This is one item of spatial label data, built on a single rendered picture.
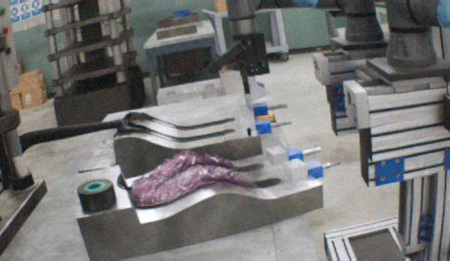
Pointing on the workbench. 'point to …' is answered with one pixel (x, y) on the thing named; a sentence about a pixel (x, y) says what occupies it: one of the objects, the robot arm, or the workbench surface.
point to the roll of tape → (97, 194)
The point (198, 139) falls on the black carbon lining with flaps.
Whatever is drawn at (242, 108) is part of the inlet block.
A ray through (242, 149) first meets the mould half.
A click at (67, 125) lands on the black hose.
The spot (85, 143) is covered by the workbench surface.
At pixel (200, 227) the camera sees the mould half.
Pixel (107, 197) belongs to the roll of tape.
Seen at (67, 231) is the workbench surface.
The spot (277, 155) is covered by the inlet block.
